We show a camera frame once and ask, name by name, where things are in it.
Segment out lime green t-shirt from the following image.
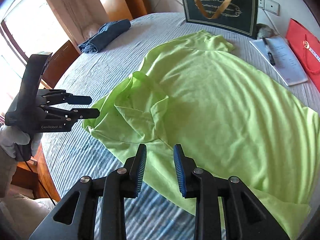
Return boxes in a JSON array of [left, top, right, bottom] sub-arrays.
[[82, 30, 319, 239]]

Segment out white gloved left hand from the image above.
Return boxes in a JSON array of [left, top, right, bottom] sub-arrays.
[[1, 125, 43, 159]]

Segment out folded dark blue garment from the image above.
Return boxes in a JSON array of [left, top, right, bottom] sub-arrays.
[[78, 19, 131, 54]]

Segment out beige curtain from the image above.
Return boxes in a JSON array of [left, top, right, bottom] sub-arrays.
[[46, 0, 109, 51]]

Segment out black pen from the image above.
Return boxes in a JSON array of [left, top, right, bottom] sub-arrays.
[[262, 37, 276, 66]]

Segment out white printed paper sheet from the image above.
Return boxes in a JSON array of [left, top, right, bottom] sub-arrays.
[[250, 36, 308, 86]]

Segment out grey plush toy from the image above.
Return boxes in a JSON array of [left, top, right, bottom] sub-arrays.
[[256, 23, 275, 40]]

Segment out red paper gift bag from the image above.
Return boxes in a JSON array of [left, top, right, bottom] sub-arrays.
[[286, 18, 320, 90]]

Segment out dark green gift bag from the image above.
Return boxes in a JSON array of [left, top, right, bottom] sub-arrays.
[[182, 0, 258, 39]]

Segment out wooden bed frame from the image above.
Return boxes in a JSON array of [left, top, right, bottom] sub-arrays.
[[11, 41, 79, 202]]

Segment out white wall socket panel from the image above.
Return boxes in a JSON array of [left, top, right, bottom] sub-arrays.
[[258, 0, 280, 16]]

